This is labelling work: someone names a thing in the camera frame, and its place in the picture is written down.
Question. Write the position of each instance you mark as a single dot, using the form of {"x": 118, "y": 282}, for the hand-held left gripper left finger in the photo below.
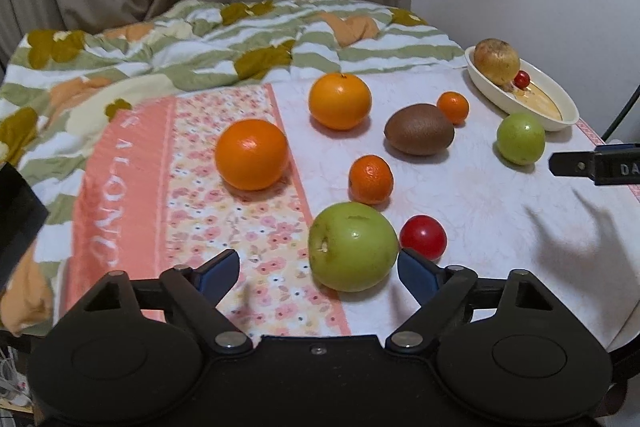
{"x": 220, "y": 271}

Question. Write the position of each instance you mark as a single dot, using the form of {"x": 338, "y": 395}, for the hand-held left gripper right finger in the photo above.
{"x": 415, "y": 274}

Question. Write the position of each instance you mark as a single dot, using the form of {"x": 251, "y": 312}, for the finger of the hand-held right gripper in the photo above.
{"x": 572, "y": 164}
{"x": 612, "y": 147}

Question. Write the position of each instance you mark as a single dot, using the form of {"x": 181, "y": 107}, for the small green apple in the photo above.
{"x": 520, "y": 139}

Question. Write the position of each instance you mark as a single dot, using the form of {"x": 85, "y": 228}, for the white oval dish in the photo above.
{"x": 547, "y": 107}

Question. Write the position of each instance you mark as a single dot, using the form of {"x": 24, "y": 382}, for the large green apple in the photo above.
{"x": 352, "y": 247}

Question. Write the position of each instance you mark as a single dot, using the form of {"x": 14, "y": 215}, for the medium tangerine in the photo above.
{"x": 370, "y": 179}

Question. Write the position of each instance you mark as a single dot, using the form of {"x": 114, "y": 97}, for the large orange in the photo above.
{"x": 252, "y": 154}
{"x": 340, "y": 102}

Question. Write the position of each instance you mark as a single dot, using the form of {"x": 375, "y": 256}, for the small tangerine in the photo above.
{"x": 453, "y": 108}

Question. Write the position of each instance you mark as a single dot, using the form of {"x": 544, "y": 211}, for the brown kiwi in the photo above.
{"x": 419, "y": 130}

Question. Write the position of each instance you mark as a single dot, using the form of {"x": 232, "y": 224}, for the pink floral printed towel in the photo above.
{"x": 480, "y": 207}

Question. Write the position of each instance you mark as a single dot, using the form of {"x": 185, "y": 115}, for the red cherry tomato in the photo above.
{"x": 522, "y": 80}

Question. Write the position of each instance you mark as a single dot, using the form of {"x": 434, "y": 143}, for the black flat object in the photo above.
{"x": 17, "y": 217}

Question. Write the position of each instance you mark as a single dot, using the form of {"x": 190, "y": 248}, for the green striped floral quilt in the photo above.
{"x": 150, "y": 52}

